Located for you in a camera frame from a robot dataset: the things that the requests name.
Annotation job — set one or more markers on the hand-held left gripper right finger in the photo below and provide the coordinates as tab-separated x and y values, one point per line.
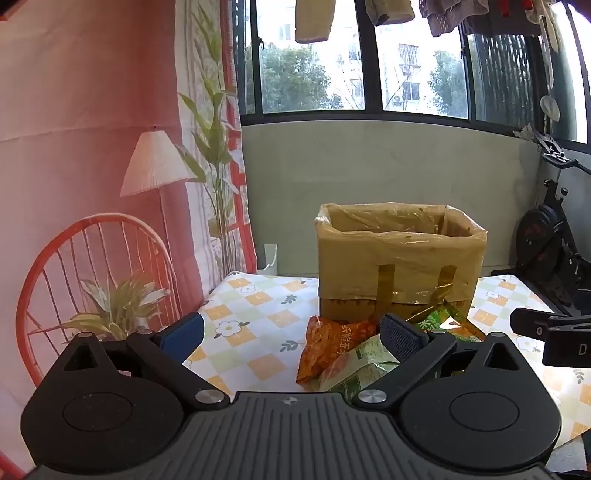
401	341

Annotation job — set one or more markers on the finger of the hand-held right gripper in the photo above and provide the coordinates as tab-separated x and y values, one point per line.
531	321

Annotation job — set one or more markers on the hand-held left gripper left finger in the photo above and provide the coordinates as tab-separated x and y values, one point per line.
184	337

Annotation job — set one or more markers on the small green snack packet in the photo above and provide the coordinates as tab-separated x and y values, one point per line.
431	318

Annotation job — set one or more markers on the green and white snack bag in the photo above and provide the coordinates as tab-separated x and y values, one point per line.
360	369

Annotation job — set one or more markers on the yellow and red snack packet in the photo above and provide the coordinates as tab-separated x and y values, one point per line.
461	331

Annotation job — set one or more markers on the orange snack bag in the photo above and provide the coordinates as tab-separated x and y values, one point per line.
332	344

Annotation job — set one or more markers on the taped cardboard box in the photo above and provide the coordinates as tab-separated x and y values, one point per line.
397	272

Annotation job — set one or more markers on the checked flower tablecloth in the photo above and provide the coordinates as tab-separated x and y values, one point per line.
258	318

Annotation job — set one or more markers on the black exercise bike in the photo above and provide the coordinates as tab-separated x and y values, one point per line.
540	230

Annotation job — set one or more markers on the white plastic container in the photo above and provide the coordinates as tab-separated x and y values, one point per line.
270	258

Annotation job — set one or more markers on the white round hanging object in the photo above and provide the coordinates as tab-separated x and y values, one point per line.
550	106

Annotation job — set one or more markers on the dark hanging garment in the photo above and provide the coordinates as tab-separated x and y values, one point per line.
503	18

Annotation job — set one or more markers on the purple grey hanging garment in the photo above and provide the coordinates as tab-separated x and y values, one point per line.
441	16

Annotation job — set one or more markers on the olive hanging garment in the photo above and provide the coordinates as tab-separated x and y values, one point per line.
388	10

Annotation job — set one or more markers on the beige hanging towel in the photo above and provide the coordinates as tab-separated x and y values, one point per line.
315	21

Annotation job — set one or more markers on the printed wall cloth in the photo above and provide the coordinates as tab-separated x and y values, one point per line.
69	138

